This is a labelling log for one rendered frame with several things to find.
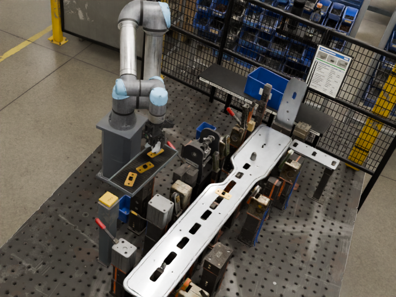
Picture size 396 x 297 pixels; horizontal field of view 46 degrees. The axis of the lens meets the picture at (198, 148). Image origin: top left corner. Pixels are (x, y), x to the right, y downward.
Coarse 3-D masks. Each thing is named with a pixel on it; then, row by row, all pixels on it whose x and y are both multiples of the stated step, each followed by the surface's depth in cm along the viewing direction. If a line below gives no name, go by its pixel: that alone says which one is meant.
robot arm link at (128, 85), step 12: (120, 12) 216; (132, 12) 213; (120, 24) 213; (132, 24) 213; (120, 36) 213; (132, 36) 211; (120, 48) 211; (132, 48) 209; (120, 60) 209; (132, 60) 208; (120, 72) 207; (132, 72) 206; (120, 84) 202; (132, 84) 204
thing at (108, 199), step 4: (108, 192) 201; (104, 196) 199; (108, 196) 199; (112, 196) 200; (100, 200) 197; (104, 200) 197; (108, 200) 198; (112, 200) 198; (116, 200) 199; (108, 204) 196; (112, 204) 198
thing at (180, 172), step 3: (177, 168) 228; (180, 168) 228; (174, 171) 225; (177, 171) 226; (180, 171) 226; (183, 171) 226; (174, 174) 226; (177, 174) 225; (180, 174) 224; (183, 174) 225; (174, 177) 227; (177, 177) 226; (180, 177) 225; (183, 177) 227; (174, 180) 228; (180, 180) 226; (183, 180) 231
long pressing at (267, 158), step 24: (288, 144) 270; (240, 168) 249; (264, 168) 251; (240, 192) 235; (192, 216) 219; (216, 216) 221; (168, 240) 206; (192, 240) 208; (144, 264) 196; (192, 264) 200; (144, 288) 187; (168, 288) 189
